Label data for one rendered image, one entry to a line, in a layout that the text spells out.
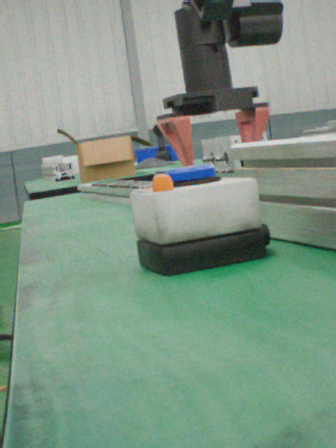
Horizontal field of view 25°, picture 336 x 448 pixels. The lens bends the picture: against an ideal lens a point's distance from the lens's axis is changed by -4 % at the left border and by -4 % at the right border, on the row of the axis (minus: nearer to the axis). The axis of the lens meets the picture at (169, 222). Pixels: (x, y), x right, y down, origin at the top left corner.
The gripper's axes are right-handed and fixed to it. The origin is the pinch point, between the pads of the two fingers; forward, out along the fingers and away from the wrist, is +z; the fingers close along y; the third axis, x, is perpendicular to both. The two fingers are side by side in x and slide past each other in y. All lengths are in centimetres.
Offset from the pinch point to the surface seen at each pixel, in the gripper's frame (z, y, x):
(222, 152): 0, 31, 80
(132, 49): -157, 277, 1045
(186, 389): 6, -25, -60
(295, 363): 6, -20, -60
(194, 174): -1.0, -14.0, -31.7
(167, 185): -0.6, -16.6, -33.4
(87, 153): -5, 24, 200
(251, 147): -2.3, -5.5, -23.3
